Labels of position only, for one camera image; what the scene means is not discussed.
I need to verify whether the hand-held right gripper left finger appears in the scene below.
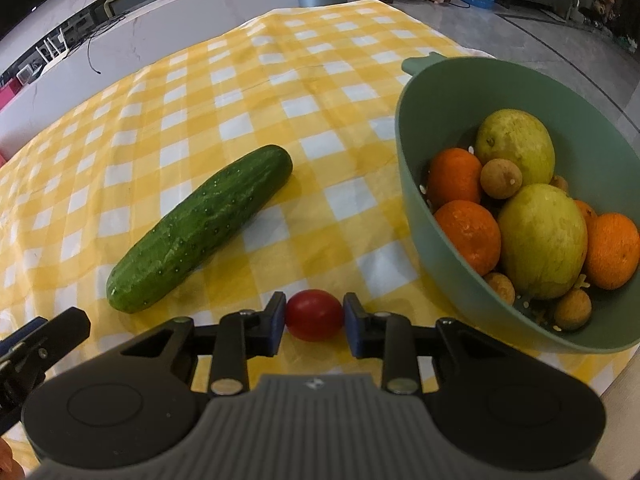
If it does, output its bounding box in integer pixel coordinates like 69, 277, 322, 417
120, 291, 287, 395

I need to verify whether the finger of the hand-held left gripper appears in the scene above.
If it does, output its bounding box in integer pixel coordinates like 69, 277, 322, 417
0, 306, 92, 436
0, 316, 49, 353

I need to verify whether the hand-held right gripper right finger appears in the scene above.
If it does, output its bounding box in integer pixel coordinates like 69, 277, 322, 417
342, 292, 506, 395

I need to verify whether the red cherry tomato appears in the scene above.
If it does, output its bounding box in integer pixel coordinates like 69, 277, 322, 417
285, 289, 346, 343

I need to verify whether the orange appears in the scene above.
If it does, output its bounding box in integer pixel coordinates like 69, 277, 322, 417
427, 147, 484, 211
574, 199, 599, 233
582, 212, 640, 291
433, 200, 502, 277

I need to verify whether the green plastic colander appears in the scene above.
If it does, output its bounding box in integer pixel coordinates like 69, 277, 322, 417
394, 51, 640, 353

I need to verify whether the person's left hand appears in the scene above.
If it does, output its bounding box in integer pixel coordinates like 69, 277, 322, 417
0, 437, 25, 480

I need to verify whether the green cucumber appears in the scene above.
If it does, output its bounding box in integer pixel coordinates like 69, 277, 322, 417
106, 144, 294, 315

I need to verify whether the yellow-green guava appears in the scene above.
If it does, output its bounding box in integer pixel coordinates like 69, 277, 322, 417
474, 109, 557, 187
497, 183, 589, 301

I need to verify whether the yellow checkered tablecloth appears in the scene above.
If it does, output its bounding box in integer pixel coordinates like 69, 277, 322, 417
0, 0, 616, 461

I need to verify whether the pink box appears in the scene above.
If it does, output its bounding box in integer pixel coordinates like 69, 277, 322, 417
0, 82, 24, 112

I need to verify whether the cluttered dark shelf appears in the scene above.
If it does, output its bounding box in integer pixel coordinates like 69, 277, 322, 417
580, 0, 640, 47

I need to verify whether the white wire rack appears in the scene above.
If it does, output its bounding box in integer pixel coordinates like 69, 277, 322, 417
34, 29, 69, 64

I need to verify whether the black cable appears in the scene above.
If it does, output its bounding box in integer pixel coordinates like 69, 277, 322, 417
86, 14, 127, 77

